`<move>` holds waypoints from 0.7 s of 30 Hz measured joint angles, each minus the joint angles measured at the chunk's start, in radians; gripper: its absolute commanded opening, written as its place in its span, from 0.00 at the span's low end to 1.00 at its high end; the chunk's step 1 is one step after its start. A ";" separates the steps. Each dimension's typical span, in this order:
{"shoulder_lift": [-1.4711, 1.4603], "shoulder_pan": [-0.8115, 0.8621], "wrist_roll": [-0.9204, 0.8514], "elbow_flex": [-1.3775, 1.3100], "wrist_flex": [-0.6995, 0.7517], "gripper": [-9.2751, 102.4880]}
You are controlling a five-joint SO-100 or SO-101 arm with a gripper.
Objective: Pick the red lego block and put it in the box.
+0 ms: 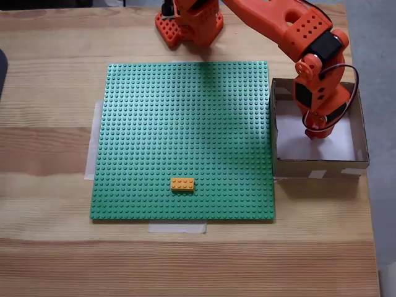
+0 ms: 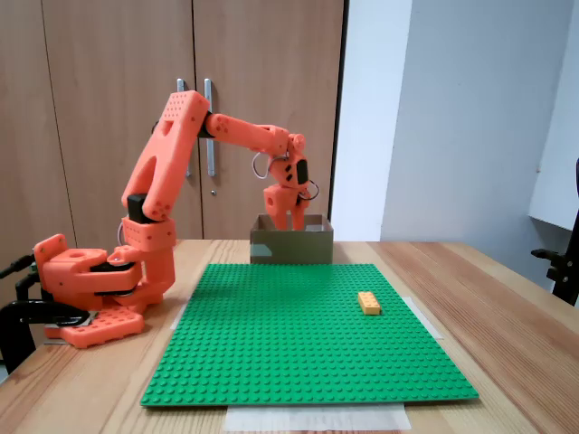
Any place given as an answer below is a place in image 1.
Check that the white paper box lining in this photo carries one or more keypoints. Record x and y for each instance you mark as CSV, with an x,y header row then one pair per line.
x,y
290,139

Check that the brown cardboard box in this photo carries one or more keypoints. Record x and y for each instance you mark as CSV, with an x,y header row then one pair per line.
x,y
321,169

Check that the yellow lego block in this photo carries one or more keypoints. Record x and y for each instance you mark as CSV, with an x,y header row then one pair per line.
x,y
182,184

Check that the green lego baseplate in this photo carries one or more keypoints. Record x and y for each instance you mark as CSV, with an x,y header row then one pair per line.
x,y
170,139

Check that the translucent masking tape strip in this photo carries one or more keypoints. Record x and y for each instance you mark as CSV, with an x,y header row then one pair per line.
x,y
176,227
185,61
91,148

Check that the black rounded device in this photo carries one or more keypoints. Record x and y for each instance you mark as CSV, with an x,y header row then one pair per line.
x,y
2,74

